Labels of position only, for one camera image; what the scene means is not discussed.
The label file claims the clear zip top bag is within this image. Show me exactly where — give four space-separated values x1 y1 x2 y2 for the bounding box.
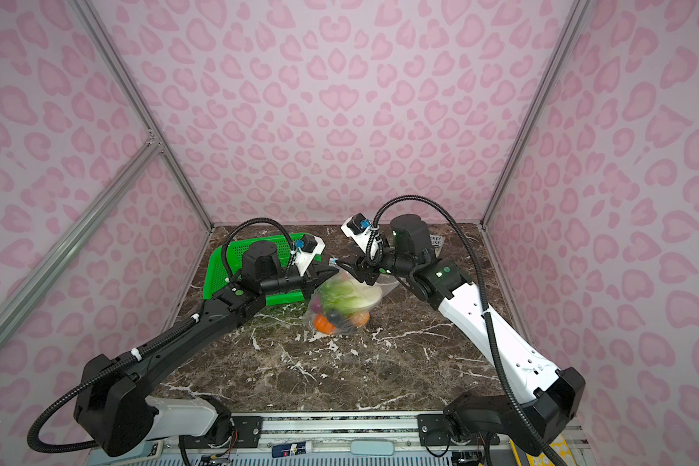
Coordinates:
302 267 399 335

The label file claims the right aluminium corner post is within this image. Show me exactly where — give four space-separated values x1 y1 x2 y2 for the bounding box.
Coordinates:
480 0 596 230

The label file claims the aluminium diagonal frame bar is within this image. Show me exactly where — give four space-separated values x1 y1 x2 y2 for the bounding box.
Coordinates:
0 137 159 351

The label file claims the orange toy pumpkin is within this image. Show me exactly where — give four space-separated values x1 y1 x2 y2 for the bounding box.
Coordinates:
313 315 337 335

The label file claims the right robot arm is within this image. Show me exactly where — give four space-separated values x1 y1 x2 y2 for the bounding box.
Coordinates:
339 214 586 465

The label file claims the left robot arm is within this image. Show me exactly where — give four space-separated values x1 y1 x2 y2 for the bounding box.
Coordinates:
74 234 338 457

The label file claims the dark purple eggplant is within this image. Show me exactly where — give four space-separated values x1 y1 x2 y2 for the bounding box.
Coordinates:
324 309 355 327

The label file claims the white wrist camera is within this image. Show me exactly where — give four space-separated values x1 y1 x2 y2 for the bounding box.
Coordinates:
291 234 325 277
341 213 383 258

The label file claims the green plastic perforated basket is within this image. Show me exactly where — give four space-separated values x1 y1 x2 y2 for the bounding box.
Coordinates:
203 235 305 307

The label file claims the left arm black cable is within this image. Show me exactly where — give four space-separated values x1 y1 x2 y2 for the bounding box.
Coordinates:
25 216 295 454

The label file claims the grey oval pad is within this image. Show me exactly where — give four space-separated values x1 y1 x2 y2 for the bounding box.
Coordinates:
351 440 395 456

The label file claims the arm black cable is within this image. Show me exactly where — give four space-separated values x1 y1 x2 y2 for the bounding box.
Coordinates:
25 216 295 454
368 194 569 466

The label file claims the purple red onion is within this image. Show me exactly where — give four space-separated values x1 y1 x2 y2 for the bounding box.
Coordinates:
309 294 323 316

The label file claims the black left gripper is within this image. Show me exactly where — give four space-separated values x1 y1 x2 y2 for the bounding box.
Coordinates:
260 260 340 300

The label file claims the green cabbage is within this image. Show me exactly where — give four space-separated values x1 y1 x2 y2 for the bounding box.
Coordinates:
318 279 384 314

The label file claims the aluminium mounting rail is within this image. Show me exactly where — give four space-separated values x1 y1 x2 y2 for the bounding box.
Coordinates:
83 407 589 466

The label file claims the blue white small battery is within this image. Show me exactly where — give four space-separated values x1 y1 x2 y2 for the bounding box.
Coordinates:
271 441 313 458

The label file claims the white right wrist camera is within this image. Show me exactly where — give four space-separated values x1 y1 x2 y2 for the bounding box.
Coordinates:
341 213 383 258

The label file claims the aluminium corner frame post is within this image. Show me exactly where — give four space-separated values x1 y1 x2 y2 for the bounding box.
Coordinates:
68 0 215 233

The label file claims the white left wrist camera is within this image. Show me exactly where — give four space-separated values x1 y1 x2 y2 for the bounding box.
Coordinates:
291 234 325 277

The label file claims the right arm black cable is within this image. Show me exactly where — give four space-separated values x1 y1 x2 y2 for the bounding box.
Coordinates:
368 194 569 466

